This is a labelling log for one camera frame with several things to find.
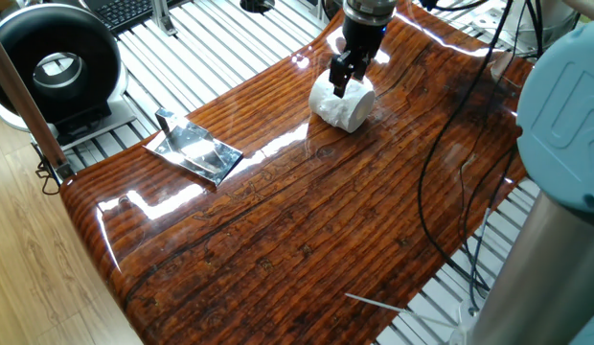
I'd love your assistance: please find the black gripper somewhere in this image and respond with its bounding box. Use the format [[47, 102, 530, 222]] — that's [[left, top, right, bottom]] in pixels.
[[328, 16, 389, 100]]

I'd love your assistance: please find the black round object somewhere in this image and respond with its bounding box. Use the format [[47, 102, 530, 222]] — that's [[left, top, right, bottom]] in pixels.
[[239, 0, 277, 14]]

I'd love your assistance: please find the perforated metal plate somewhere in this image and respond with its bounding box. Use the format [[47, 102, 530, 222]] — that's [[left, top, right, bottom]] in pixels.
[[471, 2, 512, 31]]

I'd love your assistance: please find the glossy wood grain mat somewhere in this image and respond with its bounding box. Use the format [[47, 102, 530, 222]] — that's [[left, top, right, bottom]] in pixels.
[[59, 0, 536, 345]]

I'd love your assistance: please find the shiny metal tray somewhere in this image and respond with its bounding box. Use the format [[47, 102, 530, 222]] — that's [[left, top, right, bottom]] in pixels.
[[142, 107, 244, 187]]

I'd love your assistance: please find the white round container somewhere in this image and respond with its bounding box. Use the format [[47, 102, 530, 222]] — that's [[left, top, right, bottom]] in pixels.
[[510, 0, 582, 49]]

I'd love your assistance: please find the white zip tie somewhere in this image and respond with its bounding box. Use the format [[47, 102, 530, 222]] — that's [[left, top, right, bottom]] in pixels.
[[344, 291, 459, 332]]

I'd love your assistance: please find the black keyboard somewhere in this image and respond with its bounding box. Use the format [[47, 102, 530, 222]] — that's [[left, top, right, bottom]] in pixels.
[[83, 0, 193, 34]]

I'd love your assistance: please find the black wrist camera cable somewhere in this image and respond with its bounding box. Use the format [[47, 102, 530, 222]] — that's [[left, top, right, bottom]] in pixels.
[[419, 0, 490, 13]]

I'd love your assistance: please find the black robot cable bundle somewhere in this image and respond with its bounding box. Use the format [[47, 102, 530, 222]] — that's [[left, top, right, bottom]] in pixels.
[[415, 0, 542, 312]]

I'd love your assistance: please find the aluminium frame post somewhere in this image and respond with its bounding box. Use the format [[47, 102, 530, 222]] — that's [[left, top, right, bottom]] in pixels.
[[150, 0, 178, 37]]

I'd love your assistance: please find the black hanging cable loop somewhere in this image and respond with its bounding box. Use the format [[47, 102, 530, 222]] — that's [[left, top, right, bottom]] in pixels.
[[34, 143, 62, 196]]

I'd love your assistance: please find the blurred brown post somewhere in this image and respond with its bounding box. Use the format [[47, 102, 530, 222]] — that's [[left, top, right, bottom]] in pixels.
[[0, 28, 76, 186]]

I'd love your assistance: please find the black ring shaped device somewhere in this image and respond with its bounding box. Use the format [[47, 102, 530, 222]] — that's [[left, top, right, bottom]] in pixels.
[[0, 2, 138, 150]]

